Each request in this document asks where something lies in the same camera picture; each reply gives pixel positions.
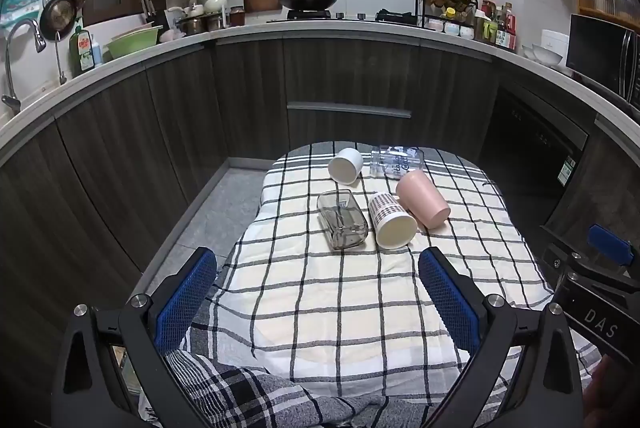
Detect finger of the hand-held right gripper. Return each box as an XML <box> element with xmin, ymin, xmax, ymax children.
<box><xmin>588</xmin><ymin>224</ymin><xmax>640</xmax><ymax>279</ymax></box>

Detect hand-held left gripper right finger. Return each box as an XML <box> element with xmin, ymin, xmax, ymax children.
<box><xmin>419</xmin><ymin>247</ymin><xmax>584</xmax><ymax>428</ymax></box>

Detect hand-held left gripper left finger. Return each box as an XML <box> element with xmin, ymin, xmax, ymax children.
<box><xmin>50</xmin><ymin>247</ymin><xmax>219</xmax><ymax>428</ymax></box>

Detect white cup with dotted pattern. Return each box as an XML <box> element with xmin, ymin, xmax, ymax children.
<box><xmin>368</xmin><ymin>192</ymin><xmax>418</xmax><ymax>251</ymax></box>

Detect pink cup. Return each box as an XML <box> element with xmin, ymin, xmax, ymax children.
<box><xmin>395</xmin><ymin>170</ymin><xmax>451</xmax><ymax>230</ymax></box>

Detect clear grey glass cup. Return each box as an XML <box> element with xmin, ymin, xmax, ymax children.
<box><xmin>317</xmin><ymin>189</ymin><xmax>370</xmax><ymax>251</ymax></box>

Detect clear printed glass cup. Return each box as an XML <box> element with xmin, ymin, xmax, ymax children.
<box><xmin>370</xmin><ymin>145</ymin><xmax>426</xmax><ymax>181</ymax></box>

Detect black built-in dishwasher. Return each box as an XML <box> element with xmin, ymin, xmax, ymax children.
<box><xmin>479</xmin><ymin>84</ymin><xmax>591</xmax><ymax>229</ymax></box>

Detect black and white checked cloth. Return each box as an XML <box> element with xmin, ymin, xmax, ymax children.
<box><xmin>137</xmin><ymin>142</ymin><xmax>601</xmax><ymax>428</ymax></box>

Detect black microwave oven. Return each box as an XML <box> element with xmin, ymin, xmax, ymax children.
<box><xmin>565</xmin><ymin>13</ymin><xmax>640</xmax><ymax>101</ymax></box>

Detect white lidded container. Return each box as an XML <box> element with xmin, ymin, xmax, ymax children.
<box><xmin>541</xmin><ymin>30</ymin><xmax>571</xmax><ymax>68</ymax></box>

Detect glass bowls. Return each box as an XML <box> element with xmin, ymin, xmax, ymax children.
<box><xmin>522</xmin><ymin>42</ymin><xmax>555</xmax><ymax>61</ymax></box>

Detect group of sauce bottles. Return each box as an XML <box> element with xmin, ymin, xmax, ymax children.
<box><xmin>474</xmin><ymin>0</ymin><xmax>519</xmax><ymax>52</ymax></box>

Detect green plastic basin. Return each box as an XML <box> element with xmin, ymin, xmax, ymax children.
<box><xmin>103</xmin><ymin>24</ymin><xmax>165</xmax><ymax>60</ymax></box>

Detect green dish soap bottle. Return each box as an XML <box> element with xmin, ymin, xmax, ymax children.
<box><xmin>69</xmin><ymin>26</ymin><xmax>96</xmax><ymax>78</ymax></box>

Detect steel pot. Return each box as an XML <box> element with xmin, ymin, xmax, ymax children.
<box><xmin>175</xmin><ymin>14</ymin><xmax>206</xmax><ymax>35</ymax></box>

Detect hanging frying pan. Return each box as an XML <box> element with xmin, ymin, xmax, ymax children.
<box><xmin>39</xmin><ymin>0</ymin><xmax>77</xmax><ymax>41</ymax></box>

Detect black gas stove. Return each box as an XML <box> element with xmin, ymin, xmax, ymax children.
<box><xmin>266</xmin><ymin>10</ymin><xmax>381</xmax><ymax>25</ymax></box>

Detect chrome kitchen faucet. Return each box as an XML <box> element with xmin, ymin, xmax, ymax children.
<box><xmin>1</xmin><ymin>18</ymin><xmax>47</xmax><ymax>114</ymax></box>

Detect metal drawer handle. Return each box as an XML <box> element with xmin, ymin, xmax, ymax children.
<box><xmin>286</xmin><ymin>101</ymin><xmax>412</xmax><ymax>119</ymax></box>

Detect black wire spice rack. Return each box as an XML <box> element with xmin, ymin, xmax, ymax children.
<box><xmin>415</xmin><ymin>0</ymin><xmax>476</xmax><ymax>40</ymax></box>

